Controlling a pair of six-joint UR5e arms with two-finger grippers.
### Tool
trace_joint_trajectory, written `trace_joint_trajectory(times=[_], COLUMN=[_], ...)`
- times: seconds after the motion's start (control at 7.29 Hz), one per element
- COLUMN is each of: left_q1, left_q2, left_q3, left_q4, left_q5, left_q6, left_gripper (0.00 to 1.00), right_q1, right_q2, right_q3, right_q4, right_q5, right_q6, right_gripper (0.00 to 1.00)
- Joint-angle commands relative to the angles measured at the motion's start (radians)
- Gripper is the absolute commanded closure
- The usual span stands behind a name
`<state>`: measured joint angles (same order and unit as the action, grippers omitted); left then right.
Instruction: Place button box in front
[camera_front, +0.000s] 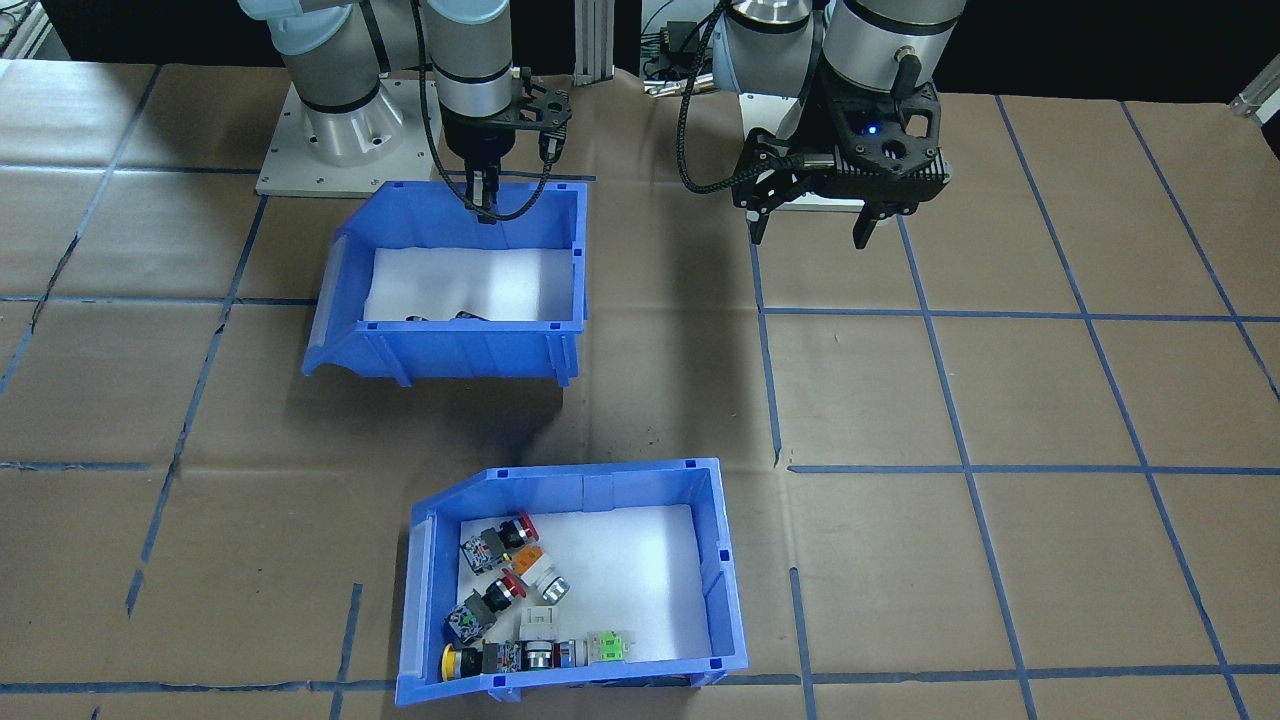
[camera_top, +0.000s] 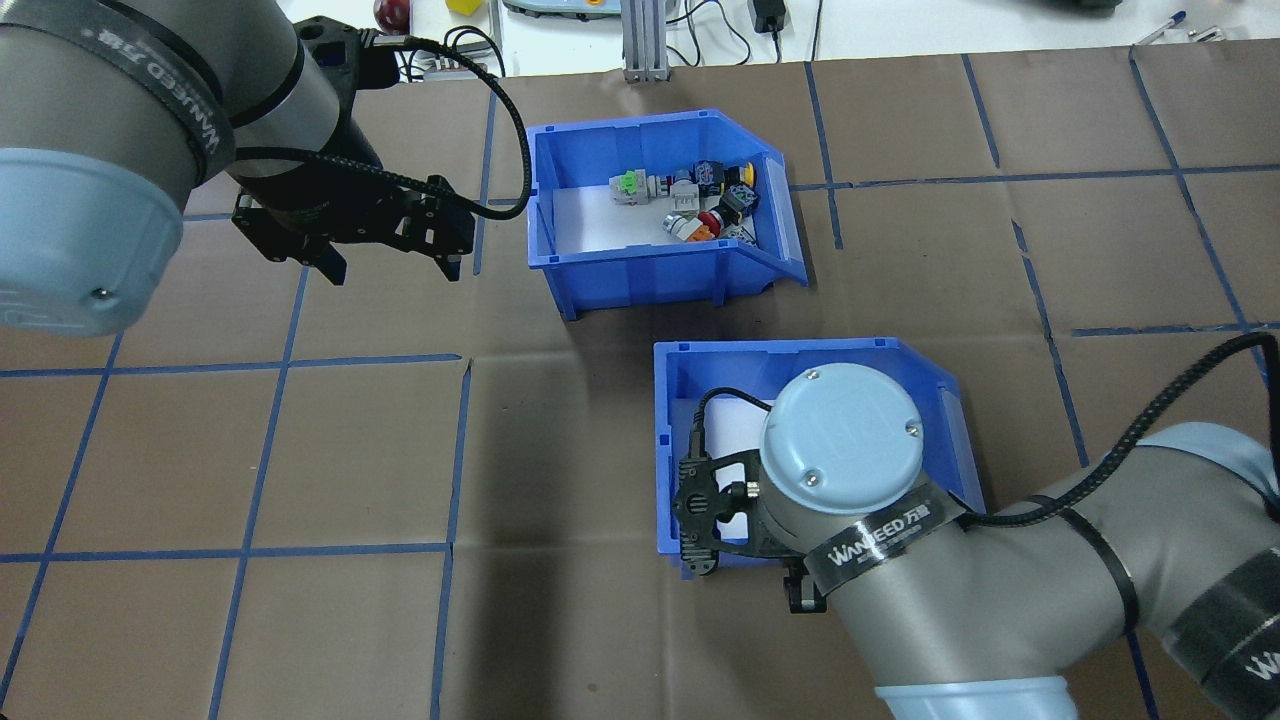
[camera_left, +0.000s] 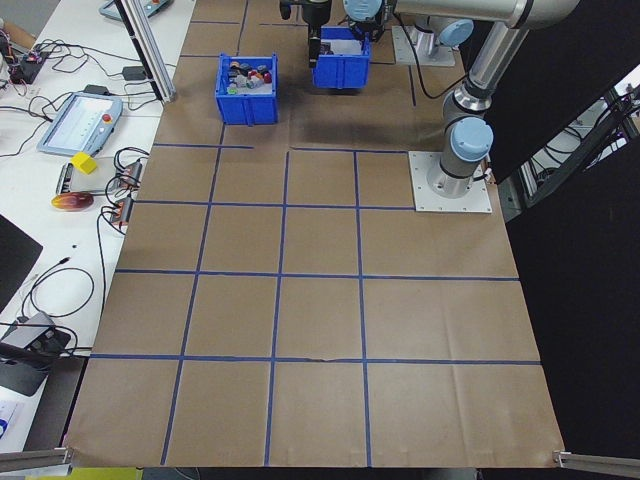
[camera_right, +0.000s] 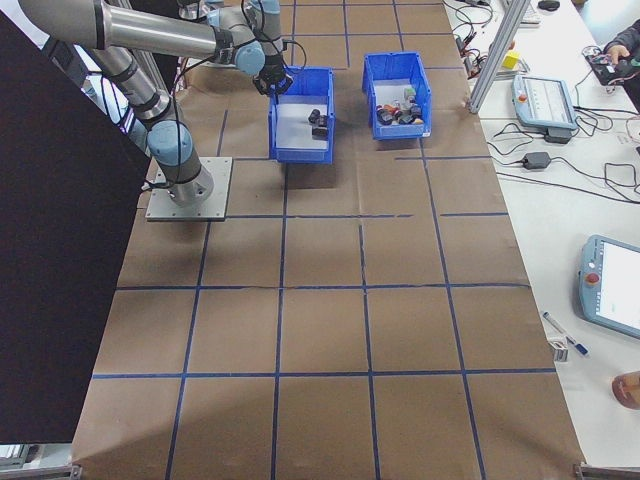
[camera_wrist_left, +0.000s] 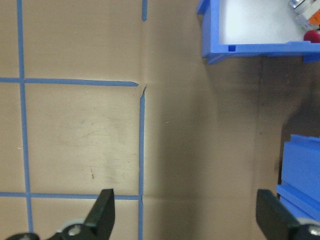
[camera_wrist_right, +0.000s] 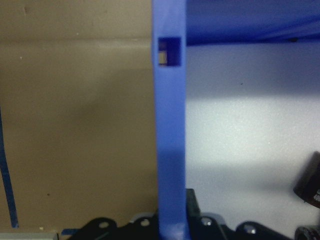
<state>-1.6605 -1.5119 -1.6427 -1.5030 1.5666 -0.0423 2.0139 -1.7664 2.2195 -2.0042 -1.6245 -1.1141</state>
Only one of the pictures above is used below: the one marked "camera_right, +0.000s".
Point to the blue bin with capacitors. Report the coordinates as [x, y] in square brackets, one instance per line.
[300, 156]

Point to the blue bin with push buttons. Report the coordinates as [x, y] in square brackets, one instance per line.
[400, 132]

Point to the dark sleeved forearm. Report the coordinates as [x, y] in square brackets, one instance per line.
[631, 35]

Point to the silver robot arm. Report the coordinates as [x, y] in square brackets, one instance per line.
[150, 32]
[225, 17]

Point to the pile of small push-button switches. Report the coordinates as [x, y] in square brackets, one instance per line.
[387, 92]

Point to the push button with orange block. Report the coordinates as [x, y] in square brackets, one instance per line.
[387, 107]

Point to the push button with green block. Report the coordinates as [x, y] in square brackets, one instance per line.
[410, 93]

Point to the bystander hand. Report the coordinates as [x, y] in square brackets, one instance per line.
[617, 52]

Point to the white foam liner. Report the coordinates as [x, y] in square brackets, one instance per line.
[292, 125]

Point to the grey usb hub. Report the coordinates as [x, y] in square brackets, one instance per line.
[470, 62]

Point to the yellow cube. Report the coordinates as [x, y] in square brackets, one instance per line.
[511, 60]

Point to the white keyboard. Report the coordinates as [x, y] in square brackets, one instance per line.
[531, 15]

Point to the grey blue teach pendant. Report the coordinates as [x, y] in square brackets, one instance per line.
[542, 100]
[615, 285]

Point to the black power brick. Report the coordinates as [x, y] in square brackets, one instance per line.
[558, 136]
[536, 160]

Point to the white marker with blue cap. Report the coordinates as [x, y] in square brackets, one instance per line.
[554, 325]

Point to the brown rounded object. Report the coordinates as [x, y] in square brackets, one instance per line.
[627, 391]

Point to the white square base plate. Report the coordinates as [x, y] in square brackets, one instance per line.
[200, 62]
[210, 200]

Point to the aluminium post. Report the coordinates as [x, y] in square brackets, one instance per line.
[495, 55]

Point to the black frame cover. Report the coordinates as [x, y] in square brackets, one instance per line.
[50, 250]

